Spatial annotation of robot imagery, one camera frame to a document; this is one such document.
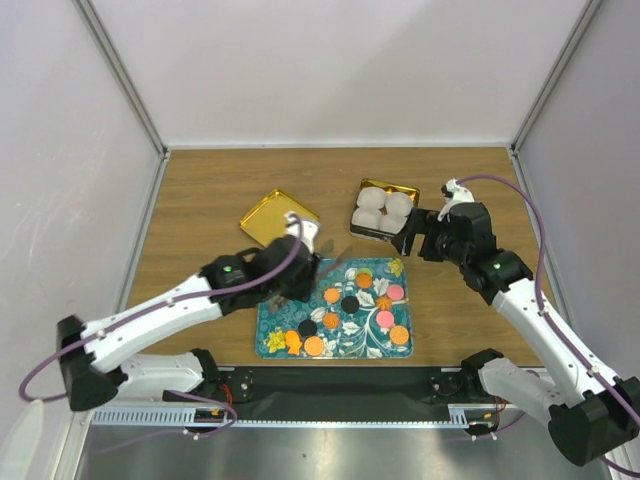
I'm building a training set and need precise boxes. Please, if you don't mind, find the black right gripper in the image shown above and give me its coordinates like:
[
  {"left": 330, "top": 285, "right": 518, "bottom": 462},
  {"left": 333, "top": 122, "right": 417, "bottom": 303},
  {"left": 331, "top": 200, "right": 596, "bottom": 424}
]
[{"left": 390, "top": 207, "right": 468, "bottom": 267}]

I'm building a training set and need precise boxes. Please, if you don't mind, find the orange round cookie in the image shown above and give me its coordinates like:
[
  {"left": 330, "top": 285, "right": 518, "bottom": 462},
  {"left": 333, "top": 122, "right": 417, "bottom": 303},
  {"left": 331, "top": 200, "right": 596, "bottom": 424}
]
[
  {"left": 324, "top": 288, "right": 341, "bottom": 304},
  {"left": 356, "top": 272, "right": 373, "bottom": 289}
]

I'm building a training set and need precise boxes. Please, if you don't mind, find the gold cookie tin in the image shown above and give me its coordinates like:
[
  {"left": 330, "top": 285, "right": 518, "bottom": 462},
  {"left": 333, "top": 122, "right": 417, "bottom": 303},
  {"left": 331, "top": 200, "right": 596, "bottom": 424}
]
[{"left": 349, "top": 178, "right": 420, "bottom": 243}]

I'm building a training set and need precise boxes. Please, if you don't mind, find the black sandwich cookie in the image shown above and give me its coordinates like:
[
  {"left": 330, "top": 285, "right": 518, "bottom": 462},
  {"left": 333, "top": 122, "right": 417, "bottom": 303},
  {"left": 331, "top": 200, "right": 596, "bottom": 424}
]
[
  {"left": 340, "top": 295, "right": 360, "bottom": 315},
  {"left": 297, "top": 319, "right": 318, "bottom": 339}
]

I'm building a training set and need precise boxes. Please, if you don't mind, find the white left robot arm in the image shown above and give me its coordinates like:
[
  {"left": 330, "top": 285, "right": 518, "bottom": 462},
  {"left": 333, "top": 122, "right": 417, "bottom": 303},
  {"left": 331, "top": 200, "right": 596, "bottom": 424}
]
[{"left": 57, "top": 233, "right": 320, "bottom": 412}]

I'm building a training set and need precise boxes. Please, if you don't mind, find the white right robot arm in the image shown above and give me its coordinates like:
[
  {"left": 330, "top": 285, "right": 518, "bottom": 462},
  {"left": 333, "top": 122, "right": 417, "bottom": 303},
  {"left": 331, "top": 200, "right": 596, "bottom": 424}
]
[{"left": 392, "top": 202, "right": 639, "bottom": 466}]

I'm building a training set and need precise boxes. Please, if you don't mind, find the white paper cup front right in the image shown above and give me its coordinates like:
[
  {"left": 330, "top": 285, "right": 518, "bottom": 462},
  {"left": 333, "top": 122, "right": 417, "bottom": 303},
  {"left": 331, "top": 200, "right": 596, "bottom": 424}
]
[{"left": 379, "top": 214, "right": 407, "bottom": 237}]

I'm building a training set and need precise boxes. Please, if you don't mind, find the white paper cup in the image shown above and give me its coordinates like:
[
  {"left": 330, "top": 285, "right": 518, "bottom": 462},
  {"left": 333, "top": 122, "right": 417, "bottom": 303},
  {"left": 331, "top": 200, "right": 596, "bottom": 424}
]
[
  {"left": 379, "top": 214, "right": 407, "bottom": 237},
  {"left": 351, "top": 207, "right": 383, "bottom": 230},
  {"left": 385, "top": 192, "right": 414, "bottom": 217},
  {"left": 356, "top": 186, "right": 387, "bottom": 210}
]

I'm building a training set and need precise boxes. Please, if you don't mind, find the white paper cup back right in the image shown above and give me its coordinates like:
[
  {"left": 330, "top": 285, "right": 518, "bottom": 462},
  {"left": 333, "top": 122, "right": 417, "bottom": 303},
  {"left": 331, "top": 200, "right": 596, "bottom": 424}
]
[{"left": 385, "top": 192, "right": 414, "bottom": 217}]

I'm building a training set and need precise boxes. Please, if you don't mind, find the white paper cup front left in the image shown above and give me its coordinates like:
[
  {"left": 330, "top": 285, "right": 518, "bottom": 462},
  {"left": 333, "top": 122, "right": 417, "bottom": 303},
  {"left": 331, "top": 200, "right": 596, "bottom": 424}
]
[{"left": 351, "top": 207, "right": 383, "bottom": 230}]

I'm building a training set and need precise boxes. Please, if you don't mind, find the orange swirl cookie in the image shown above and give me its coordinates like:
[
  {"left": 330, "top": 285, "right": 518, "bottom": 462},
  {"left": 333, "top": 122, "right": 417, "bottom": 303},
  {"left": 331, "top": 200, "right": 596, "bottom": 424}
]
[{"left": 322, "top": 312, "right": 340, "bottom": 330}]

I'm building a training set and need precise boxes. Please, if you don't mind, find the white paper cup back left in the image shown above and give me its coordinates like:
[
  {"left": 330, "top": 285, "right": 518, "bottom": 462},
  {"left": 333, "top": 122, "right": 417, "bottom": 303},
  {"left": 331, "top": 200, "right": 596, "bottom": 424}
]
[{"left": 356, "top": 186, "right": 387, "bottom": 210}]

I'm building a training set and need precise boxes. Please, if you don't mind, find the orange fish cookie bottom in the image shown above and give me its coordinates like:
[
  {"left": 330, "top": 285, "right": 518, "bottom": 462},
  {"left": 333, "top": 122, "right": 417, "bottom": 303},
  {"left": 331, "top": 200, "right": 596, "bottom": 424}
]
[{"left": 285, "top": 330, "right": 303, "bottom": 356}]

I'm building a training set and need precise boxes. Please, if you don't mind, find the pink sandwich cookie upper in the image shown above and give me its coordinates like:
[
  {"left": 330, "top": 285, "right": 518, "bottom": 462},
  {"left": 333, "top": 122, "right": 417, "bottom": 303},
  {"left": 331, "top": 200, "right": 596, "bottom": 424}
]
[{"left": 386, "top": 284, "right": 405, "bottom": 302}]

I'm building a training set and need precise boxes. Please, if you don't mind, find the pink sandwich cookie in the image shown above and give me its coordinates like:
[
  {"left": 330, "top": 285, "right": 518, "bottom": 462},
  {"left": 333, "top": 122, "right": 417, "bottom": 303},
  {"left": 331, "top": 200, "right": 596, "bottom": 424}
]
[
  {"left": 376, "top": 310, "right": 395, "bottom": 329},
  {"left": 386, "top": 284, "right": 405, "bottom": 302}
]

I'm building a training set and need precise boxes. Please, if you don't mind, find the orange dotted cookie bottom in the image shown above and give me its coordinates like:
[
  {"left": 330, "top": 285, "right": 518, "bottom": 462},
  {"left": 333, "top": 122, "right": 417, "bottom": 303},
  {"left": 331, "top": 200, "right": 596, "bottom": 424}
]
[{"left": 302, "top": 335, "right": 326, "bottom": 358}]

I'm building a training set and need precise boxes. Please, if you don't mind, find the orange dotted cookie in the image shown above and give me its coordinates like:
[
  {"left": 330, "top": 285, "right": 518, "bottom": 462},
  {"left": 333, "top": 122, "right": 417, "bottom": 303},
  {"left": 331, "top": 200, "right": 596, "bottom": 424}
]
[
  {"left": 302, "top": 335, "right": 326, "bottom": 358},
  {"left": 389, "top": 325, "right": 410, "bottom": 346}
]

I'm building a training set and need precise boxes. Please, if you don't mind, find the gold tin lid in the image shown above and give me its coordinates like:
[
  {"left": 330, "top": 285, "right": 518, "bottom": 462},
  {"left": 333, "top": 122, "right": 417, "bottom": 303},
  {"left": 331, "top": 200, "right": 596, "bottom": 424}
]
[{"left": 239, "top": 189, "right": 319, "bottom": 247}]

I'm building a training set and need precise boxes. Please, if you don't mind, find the teal floral tray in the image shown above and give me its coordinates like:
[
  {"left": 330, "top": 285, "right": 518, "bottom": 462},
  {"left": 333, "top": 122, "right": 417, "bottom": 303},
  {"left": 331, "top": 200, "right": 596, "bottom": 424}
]
[{"left": 255, "top": 257, "right": 414, "bottom": 360}]

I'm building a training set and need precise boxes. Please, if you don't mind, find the orange flower cookie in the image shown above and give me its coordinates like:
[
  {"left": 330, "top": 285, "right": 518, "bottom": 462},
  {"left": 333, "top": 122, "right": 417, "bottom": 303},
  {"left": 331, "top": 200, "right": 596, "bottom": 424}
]
[{"left": 375, "top": 295, "right": 393, "bottom": 311}]

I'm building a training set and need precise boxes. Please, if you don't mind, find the pink sandwich cookie lower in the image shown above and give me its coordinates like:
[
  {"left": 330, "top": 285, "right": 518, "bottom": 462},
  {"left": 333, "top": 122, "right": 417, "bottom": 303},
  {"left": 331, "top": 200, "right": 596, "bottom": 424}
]
[{"left": 376, "top": 310, "right": 395, "bottom": 329}]

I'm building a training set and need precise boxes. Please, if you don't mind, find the orange dotted cookie right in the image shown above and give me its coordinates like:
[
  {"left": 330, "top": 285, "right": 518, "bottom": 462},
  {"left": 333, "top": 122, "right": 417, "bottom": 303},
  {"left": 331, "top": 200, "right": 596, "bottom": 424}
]
[{"left": 389, "top": 325, "right": 410, "bottom": 346}]

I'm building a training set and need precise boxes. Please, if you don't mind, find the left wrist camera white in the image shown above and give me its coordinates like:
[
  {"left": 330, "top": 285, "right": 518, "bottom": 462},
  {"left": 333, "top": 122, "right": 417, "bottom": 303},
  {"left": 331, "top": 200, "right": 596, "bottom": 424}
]
[{"left": 284, "top": 211, "right": 320, "bottom": 253}]

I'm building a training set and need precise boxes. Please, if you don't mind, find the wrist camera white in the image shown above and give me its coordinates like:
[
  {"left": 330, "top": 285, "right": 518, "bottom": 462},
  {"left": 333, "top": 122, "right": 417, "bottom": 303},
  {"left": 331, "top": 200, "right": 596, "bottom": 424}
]
[
  {"left": 438, "top": 179, "right": 475, "bottom": 221},
  {"left": 284, "top": 211, "right": 320, "bottom": 253}
]

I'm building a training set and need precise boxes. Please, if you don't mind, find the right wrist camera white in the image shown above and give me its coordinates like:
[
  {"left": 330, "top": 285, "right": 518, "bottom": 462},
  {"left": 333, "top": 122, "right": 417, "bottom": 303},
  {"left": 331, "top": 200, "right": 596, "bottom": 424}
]
[{"left": 438, "top": 179, "right": 475, "bottom": 221}]

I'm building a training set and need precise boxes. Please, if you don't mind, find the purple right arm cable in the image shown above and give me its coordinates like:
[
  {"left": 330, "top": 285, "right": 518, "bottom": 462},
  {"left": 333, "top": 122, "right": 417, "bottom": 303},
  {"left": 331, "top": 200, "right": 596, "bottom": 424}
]
[{"left": 455, "top": 174, "right": 640, "bottom": 477}]

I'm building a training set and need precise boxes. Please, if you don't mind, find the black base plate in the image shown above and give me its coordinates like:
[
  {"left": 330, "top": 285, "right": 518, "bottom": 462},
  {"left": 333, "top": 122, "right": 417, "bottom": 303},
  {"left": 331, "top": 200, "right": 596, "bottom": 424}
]
[{"left": 162, "top": 364, "right": 506, "bottom": 424}]

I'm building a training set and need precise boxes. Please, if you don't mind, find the white cable duct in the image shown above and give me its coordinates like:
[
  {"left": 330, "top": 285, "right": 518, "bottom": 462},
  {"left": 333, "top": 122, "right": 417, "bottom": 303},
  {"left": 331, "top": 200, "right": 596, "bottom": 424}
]
[{"left": 92, "top": 406, "right": 495, "bottom": 430}]

